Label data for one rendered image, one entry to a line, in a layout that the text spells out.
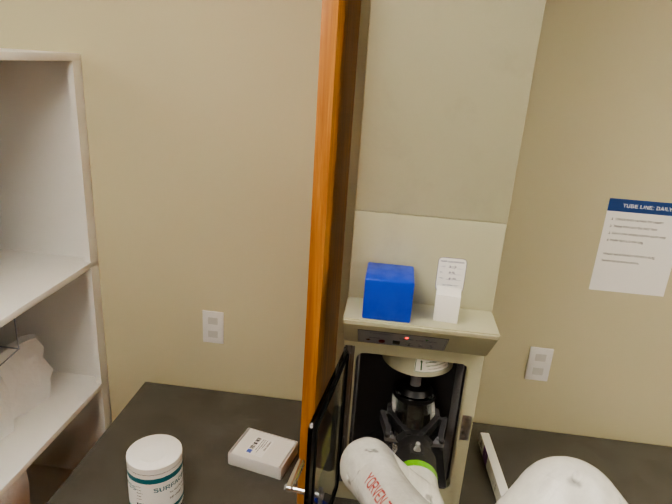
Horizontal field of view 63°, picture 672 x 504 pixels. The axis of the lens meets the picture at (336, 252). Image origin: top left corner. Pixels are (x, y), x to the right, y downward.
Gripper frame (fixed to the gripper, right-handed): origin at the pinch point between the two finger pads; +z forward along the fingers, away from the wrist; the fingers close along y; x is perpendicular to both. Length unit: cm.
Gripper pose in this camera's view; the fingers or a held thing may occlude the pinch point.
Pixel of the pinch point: (412, 405)
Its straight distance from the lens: 145.8
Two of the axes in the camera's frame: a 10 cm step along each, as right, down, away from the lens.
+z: 1.1, -3.2, 9.4
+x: -0.7, 9.4, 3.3
